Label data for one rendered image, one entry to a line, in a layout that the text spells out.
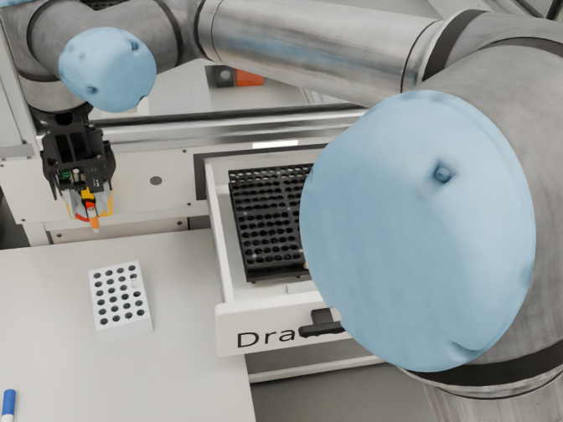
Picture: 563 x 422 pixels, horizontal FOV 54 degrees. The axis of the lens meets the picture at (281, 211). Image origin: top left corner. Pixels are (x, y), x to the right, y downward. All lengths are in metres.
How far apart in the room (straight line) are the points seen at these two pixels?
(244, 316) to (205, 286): 0.24
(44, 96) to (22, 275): 0.47
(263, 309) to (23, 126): 0.48
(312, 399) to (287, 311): 0.98
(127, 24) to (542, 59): 0.38
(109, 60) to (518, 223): 0.38
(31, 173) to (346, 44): 0.69
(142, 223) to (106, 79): 0.61
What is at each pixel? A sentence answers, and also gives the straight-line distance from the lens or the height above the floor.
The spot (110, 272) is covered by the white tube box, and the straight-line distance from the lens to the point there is 0.99.
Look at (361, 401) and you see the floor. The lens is 1.75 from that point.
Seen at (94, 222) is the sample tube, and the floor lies 0.95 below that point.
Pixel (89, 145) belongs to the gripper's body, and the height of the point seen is 1.11.
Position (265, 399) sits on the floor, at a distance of 1.72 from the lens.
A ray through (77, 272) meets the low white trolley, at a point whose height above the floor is 0.76.
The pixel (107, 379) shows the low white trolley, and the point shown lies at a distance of 0.91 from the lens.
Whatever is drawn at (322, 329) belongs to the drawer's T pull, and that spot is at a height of 0.91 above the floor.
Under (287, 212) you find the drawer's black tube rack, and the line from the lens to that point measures 0.91.
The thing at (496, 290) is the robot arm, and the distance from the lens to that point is 0.23.
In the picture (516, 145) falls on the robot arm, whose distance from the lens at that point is 0.25.
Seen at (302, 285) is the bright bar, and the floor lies 0.85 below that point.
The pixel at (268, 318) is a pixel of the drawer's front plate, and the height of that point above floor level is 0.90.
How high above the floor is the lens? 1.54
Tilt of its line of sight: 45 degrees down
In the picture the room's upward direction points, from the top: 5 degrees clockwise
